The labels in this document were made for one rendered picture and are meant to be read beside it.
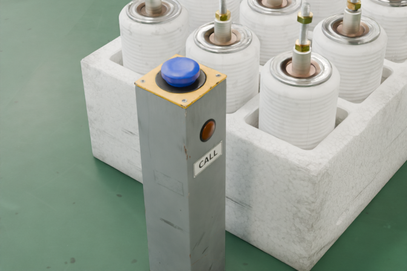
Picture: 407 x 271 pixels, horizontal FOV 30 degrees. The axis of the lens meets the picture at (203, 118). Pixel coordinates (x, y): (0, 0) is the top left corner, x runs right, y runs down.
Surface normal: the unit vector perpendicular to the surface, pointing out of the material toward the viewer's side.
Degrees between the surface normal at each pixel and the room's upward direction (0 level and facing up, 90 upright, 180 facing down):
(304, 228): 90
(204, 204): 90
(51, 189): 0
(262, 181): 90
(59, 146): 0
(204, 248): 90
